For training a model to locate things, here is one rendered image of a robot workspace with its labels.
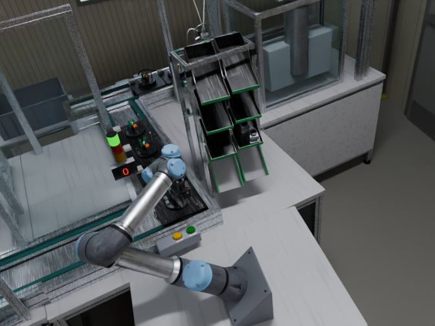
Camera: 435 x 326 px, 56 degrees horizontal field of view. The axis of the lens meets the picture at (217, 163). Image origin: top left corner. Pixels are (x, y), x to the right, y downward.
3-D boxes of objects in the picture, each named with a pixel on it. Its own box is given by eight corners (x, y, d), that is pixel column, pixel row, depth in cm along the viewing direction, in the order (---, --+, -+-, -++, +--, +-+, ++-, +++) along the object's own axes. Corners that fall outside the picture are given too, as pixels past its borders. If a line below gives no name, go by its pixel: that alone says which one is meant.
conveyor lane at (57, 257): (210, 220, 213) (207, 207, 206) (49, 292, 190) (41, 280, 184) (189, 188, 233) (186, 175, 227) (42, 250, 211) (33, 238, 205)
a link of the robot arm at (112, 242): (90, 255, 131) (175, 149, 155) (79, 252, 140) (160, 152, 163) (116, 276, 135) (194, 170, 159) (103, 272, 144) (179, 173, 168)
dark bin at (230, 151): (237, 154, 200) (237, 147, 193) (211, 162, 198) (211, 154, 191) (219, 108, 211) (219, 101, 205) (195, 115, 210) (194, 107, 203)
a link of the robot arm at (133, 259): (204, 293, 169) (80, 262, 140) (184, 288, 181) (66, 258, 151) (210, 264, 173) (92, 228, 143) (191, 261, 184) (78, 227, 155)
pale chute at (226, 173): (242, 186, 211) (243, 185, 207) (218, 193, 209) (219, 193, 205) (226, 134, 213) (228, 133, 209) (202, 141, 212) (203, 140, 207)
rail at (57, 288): (223, 224, 210) (221, 209, 203) (51, 303, 186) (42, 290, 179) (219, 217, 214) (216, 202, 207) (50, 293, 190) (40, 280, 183)
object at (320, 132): (372, 162, 357) (386, 74, 302) (263, 213, 327) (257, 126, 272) (323, 126, 406) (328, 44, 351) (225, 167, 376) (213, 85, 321)
